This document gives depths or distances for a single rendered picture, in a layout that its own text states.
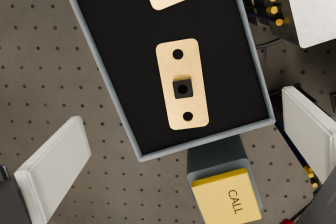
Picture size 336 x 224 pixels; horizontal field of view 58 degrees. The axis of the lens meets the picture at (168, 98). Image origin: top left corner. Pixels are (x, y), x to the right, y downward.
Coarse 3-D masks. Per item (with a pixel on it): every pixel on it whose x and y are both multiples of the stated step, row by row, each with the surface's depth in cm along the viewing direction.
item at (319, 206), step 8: (328, 176) 10; (328, 184) 10; (320, 192) 9; (328, 192) 9; (312, 200) 9; (320, 200) 9; (328, 200) 9; (312, 208) 9; (320, 208) 9; (328, 208) 9; (304, 216) 8; (312, 216) 8; (320, 216) 8; (328, 216) 8
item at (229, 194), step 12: (240, 168) 32; (204, 180) 32; (216, 180) 31; (228, 180) 31; (240, 180) 31; (204, 192) 32; (216, 192) 32; (228, 192) 31; (240, 192) 31; (252, 192) 31; (204, 204) 32; (216, 204) 32; (228, 204) 32; (240, 204) 32; (252, 204) 32; (204, 216) 33; (216, 216) 32; (228, 216) 32; (240, 216) 32; (252, 216) 32
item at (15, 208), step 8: (0, 168) 14; (0, 176) 13; (8, 176) 14; (0, 184) 13; (8, 184) 13; (0, 192) 13; (8, 192) 13; (16, 192) 12; (0, 200) 12; (8, 200) 12; (16, 200) 12; (0, 208) 12; (8, 208) 11; (16, 208) 11; (0, 216) 11; (8, 216) 11; (16, 216) 11; (24, 216) 11
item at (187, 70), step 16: (160, 48) 27; (176, 48) 27; (192, 48) 27; (160, 64) 27; (176, 64) 27; (192, 64) 27; (176, 80) 27; (192, 80) 28; (176, 96) 27; (192, 96) 28; (176, 112) 29; (192, 112) 29; (176, 128) 29
